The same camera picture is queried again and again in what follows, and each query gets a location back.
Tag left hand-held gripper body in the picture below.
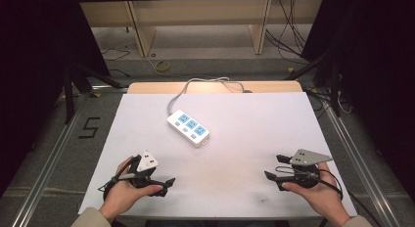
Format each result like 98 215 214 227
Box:
128 150 161 190

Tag left hand-held gripper black cable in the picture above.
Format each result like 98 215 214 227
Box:
97 154 142 203

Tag aluminium floor rail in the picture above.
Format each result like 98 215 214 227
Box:
320 95 403 227
10 92 92 227

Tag black metal stand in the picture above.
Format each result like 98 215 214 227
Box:
62 61 124 125
284 50 343 119

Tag yellow tape roll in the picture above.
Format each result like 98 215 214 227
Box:
154 59 171 73

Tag person's right hand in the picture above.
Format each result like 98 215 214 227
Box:
281 161 352 227

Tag right hand-held gripper black cable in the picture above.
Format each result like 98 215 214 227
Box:
316 168 384 227

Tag person's left hand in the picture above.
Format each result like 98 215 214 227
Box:
99 156 164 222

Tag dark curtain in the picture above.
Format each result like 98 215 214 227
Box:
0 0 112 200
300 0 415 209

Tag thin black floor cable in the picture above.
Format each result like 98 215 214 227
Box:
100 46 132 63

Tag hand-held gripper black cable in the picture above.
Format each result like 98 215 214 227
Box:
97 154 142 203
316 168 384 227

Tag bundle of black cables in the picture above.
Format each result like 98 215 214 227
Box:
264 0 311 65

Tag wooden shelf unit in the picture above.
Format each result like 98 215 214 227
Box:
79 0 325 58

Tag grey power strip cable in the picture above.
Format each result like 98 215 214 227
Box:
166 76 254 116

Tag white table mat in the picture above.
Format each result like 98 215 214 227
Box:
77 91 358 219

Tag white power strip blue sockets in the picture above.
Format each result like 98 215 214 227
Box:
166 109 210 149

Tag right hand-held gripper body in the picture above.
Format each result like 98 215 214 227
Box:
287 148 334 190

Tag white thin cable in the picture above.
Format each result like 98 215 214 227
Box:
337 89 354 115

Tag light wooden table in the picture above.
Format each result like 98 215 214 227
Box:
126 80 304 95

